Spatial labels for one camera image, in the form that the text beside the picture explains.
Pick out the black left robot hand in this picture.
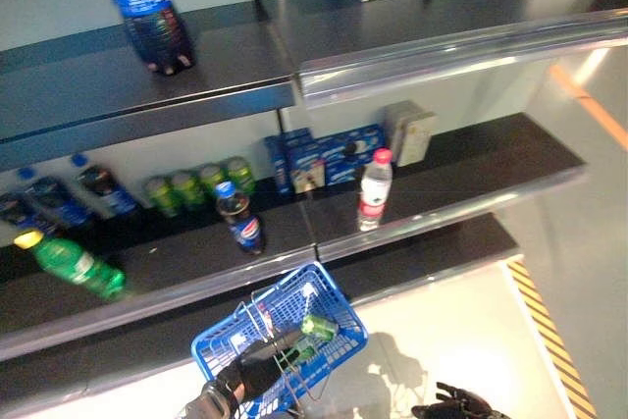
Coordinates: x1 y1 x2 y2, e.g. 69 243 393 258
228 329 301 403

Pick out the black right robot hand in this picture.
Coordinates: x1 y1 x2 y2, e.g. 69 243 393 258
411 382 506 419

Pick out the blue plastic shopping basket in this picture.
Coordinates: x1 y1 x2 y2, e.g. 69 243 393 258
189 261 369 419

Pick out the green can in basket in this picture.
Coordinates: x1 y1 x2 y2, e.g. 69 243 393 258
282 338 320 366

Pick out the green soda can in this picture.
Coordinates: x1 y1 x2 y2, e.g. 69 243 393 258
224 156 257 197
299 313 340 341
144 176 183 219
170 171 207 212
198 163 230 204

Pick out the black base shelf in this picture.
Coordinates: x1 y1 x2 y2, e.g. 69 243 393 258
0 212 524 418

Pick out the blue wafer roll box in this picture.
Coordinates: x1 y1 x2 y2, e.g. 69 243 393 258
288 142 329 194

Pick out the narrow blue cookie box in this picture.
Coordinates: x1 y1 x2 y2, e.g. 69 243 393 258
263 133 291 197

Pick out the green plastic soda bottle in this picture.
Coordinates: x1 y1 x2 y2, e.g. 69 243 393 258
13 230 129 300

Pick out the blue Oreo cookie box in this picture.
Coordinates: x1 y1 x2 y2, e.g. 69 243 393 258
324 161 382 188
313 123 388 165

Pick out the water bottle red label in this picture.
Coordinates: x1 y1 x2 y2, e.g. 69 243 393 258
356 147 394 234

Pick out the small blue snack box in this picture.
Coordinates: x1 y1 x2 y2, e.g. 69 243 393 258
280 127 315 150

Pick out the beige cardboard box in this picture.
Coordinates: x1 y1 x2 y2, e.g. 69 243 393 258
382 99 439 169

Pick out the orange floor tape line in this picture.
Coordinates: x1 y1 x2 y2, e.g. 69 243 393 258
548 64 628 151

